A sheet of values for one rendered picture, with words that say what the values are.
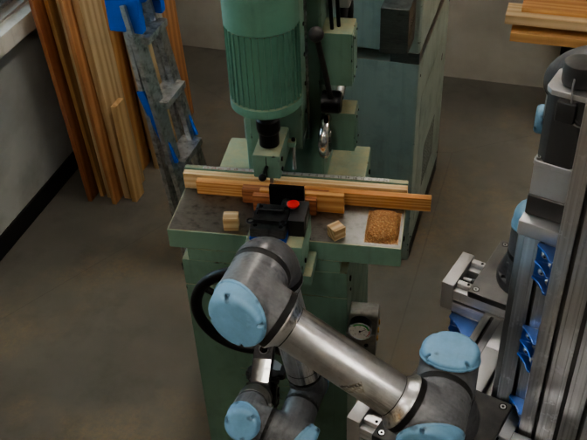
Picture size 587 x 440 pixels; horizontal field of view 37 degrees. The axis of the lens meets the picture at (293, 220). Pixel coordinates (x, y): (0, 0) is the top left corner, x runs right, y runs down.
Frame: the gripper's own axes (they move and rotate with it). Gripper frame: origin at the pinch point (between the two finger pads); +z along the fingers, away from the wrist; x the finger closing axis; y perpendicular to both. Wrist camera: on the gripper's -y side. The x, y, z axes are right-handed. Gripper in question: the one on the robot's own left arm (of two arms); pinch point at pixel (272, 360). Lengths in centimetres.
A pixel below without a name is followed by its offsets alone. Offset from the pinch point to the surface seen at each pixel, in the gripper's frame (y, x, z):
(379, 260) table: -24.2, 23.3, 13.6
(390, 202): -37, 25, 24
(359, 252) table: -26.0, 18.2, 12.6
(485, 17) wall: -100, 54, 245
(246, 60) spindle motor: -71, -9, -4
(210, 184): -39, -23, 23
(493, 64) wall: -78, 60, 257
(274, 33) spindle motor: -78, -2, -7
